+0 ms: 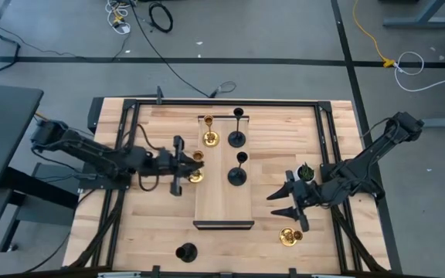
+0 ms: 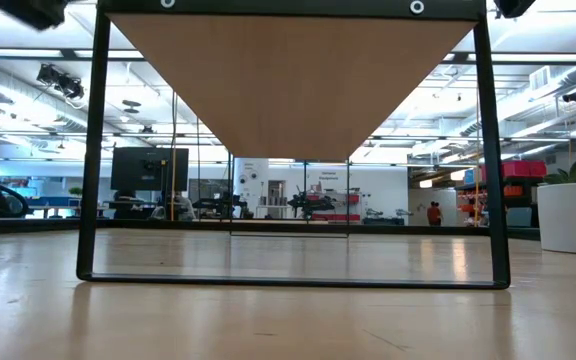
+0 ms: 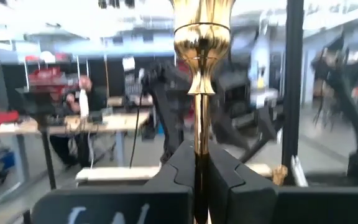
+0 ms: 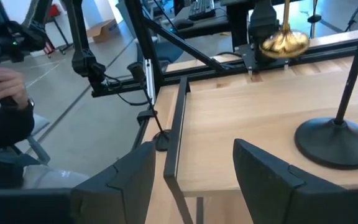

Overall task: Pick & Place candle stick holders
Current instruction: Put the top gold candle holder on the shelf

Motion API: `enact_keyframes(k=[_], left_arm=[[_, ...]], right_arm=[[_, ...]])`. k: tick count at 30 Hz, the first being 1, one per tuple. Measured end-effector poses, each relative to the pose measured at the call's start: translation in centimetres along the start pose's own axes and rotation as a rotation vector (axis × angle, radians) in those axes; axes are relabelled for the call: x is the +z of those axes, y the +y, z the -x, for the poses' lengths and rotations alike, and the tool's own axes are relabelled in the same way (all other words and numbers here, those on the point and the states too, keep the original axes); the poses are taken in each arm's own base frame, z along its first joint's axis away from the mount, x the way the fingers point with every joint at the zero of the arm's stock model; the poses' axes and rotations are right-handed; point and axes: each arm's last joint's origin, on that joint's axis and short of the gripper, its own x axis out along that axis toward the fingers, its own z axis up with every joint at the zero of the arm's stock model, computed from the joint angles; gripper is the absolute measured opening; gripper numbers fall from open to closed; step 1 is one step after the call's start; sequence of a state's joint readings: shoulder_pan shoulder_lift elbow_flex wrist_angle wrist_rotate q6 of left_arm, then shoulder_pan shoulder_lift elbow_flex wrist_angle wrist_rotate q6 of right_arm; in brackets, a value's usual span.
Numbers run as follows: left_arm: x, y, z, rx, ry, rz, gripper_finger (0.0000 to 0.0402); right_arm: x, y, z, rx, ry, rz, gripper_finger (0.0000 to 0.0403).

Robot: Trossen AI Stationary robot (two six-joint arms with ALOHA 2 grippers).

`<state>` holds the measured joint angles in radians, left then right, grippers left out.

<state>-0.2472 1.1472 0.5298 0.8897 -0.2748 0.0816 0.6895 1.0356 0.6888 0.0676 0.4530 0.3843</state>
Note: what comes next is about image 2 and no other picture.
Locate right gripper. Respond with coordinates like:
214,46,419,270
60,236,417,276
493,0,537,19

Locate person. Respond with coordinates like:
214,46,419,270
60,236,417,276
426,200,443,227

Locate white planter pot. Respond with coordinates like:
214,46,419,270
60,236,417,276
536,181,576,256

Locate black monitor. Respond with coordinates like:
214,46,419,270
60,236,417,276
110,146,190,193

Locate black aluminium rig frame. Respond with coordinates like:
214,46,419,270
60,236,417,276
0,215,542,239

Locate black ceiling spotlights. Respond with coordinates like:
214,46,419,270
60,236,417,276
36,63,86,101

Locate red storage bins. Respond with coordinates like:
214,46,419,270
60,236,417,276
501,159,548,179

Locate storage rack with bins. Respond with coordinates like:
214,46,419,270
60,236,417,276
455,177,540,229

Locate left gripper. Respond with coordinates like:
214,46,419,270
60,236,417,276
0,0,69,31

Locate green plant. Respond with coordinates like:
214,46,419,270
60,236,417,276
544,155,576,185

